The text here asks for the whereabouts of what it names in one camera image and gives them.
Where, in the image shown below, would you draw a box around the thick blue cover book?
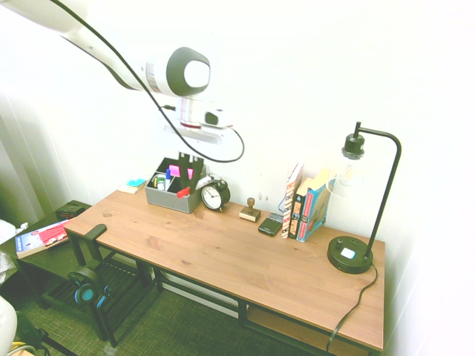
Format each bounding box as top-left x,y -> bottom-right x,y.
296,167 -> 337,243

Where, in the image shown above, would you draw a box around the dark side table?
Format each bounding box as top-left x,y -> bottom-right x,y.
0,200 -> 94,294

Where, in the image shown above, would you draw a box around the white crumpled cloth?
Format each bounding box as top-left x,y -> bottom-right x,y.
0,217 -> 30,246

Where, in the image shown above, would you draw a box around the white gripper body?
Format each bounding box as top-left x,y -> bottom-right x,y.
158,123 -> 229,162

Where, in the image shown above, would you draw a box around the black slatted floor rack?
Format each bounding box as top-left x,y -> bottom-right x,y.
39,254 -> 165,348

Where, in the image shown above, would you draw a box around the white marker with red cap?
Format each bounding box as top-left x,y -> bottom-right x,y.
177,176 -> 214,199

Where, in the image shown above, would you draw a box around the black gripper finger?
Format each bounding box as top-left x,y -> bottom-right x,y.
189,154 -> 206,186
178,151 -> 191,189

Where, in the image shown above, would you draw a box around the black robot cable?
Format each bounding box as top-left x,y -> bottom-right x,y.
49,0 -> 246,165

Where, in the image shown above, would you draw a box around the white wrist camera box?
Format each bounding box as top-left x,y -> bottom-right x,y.
203,108 -> 234,131

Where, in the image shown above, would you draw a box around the black orange spine book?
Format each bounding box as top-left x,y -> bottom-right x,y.
288,177 -> 317,241

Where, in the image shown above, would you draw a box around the grey fabric desk organizer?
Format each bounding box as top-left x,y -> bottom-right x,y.
144,156 -> 207,215

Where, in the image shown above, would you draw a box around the pink sticky notes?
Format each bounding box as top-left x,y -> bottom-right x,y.
168,164 -> 195,182

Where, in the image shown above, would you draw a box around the small black box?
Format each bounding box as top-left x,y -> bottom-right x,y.
55,202 -> 87,220

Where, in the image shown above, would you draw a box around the wooden desk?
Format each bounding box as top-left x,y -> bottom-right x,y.
65,228 -> 376,356

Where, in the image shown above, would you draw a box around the black twin-bell alarm clock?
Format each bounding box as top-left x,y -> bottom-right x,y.
200,173 -> 232,214

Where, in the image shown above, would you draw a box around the red white blue book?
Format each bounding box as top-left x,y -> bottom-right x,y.
14,219 -> 72,260

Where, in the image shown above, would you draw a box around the black blue headphones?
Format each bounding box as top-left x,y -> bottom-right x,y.
67,257 -> 113,310

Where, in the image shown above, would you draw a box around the black headphone hook clamp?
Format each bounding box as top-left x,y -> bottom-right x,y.
75,223 -> 108,268

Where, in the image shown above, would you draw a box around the wooden lower desk shelf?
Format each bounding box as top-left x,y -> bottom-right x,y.
246,306 -> 373,356

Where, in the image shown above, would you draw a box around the black lamp power cord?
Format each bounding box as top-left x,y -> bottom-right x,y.
325,260 -> 380,354

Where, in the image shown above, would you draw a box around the black desk lamp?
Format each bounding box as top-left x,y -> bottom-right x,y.
326,120 -> 403,276

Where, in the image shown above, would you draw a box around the black calculator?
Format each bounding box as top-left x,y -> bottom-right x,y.
258,212 -> 285,237

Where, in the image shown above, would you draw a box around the wooden rubber stamp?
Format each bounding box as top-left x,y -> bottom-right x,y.
237,197 -> 262,223

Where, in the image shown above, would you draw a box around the yellow sticky note pad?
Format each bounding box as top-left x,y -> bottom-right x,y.
117,177 -> 148,195

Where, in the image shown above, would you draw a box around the white red patterned book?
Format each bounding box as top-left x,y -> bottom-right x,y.
281,162 -> 306,240

